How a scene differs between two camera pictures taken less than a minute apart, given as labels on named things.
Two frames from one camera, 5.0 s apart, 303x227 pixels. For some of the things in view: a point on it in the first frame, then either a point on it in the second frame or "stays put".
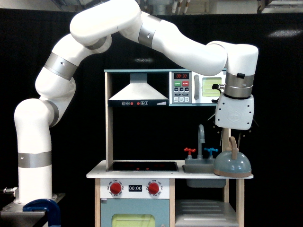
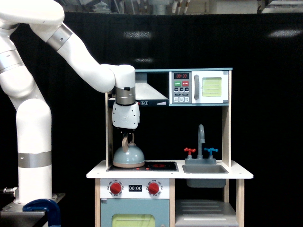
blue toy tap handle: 210,150 stays put
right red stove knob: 153,187 stays put
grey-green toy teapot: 232,163 → 129,155
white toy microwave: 189,87 stays put
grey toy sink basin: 202,183 stays put
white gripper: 234,113 → 126,117
